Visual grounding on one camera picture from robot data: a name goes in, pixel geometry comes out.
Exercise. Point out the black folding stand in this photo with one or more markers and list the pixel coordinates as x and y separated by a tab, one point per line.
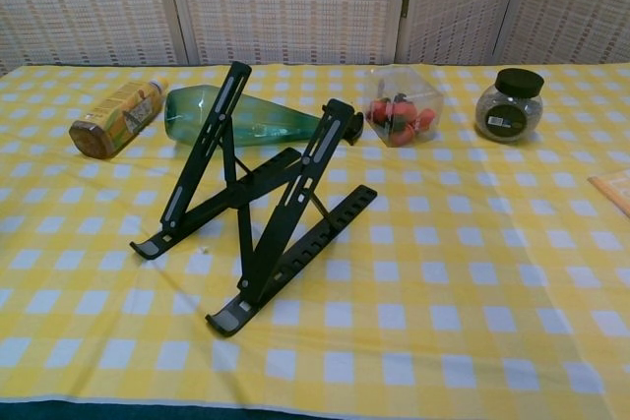
236	192

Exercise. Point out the clear box with red items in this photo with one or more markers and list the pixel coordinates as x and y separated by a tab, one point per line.
408	95

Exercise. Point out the green plastic spray bottle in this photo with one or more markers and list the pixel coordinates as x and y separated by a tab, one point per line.
189	115

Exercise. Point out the yellow white checked tablecloth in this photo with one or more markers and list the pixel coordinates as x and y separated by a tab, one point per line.
443	267

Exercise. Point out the woven folding screen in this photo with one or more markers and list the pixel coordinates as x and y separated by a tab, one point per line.
295	7

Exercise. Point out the glass jar with black lid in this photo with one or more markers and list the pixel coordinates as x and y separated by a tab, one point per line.
507	110

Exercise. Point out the yellow tea bottle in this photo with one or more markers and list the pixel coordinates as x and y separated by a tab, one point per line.
113	117

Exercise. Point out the yellow and white booklet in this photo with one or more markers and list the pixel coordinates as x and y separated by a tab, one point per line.
617	191

